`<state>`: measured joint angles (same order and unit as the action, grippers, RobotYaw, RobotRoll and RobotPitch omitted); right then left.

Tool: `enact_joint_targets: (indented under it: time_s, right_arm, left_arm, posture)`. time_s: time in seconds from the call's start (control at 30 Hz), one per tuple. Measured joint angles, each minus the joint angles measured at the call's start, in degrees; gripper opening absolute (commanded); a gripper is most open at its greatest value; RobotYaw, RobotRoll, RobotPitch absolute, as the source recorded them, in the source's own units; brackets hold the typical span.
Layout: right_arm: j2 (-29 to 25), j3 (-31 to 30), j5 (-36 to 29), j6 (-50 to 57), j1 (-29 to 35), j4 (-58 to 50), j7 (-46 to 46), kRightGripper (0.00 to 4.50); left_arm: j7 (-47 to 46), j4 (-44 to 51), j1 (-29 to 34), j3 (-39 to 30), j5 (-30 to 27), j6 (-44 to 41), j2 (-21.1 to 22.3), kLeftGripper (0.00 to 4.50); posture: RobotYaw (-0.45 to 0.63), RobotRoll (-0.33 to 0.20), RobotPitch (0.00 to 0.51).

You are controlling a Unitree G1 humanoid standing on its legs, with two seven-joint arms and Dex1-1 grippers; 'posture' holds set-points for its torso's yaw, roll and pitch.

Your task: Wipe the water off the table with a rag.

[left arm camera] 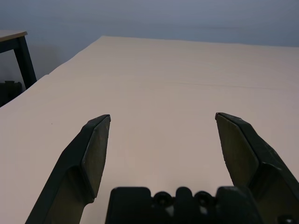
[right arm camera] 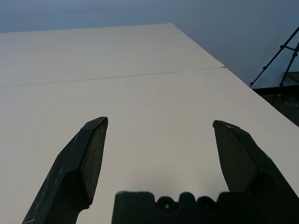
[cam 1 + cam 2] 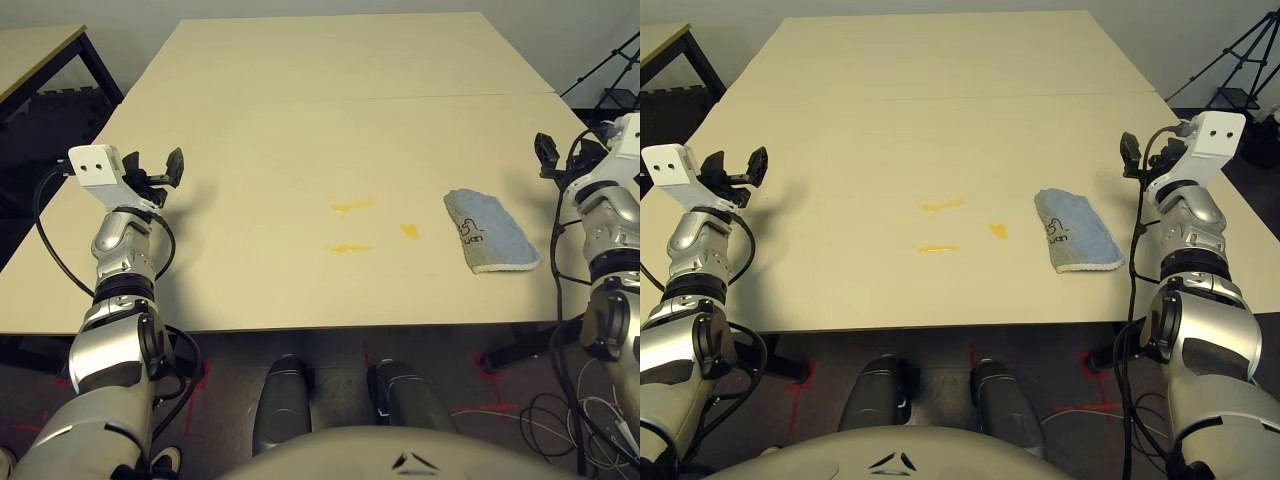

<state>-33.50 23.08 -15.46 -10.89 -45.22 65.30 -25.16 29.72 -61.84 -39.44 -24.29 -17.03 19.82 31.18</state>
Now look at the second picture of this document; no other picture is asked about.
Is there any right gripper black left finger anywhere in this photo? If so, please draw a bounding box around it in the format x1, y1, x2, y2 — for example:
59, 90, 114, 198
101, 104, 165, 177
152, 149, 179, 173
22, 116, 109, 224

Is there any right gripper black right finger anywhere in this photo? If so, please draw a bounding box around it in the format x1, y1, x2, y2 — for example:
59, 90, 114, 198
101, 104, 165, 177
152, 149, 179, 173
212, 119, 299, 224

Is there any black foam floor mat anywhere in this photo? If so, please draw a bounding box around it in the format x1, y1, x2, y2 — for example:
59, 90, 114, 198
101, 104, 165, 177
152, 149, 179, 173
252, 71, 299, 128

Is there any black tripod stand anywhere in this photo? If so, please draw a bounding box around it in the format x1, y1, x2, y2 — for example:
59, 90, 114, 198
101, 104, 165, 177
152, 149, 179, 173
249, 25, 299, 87

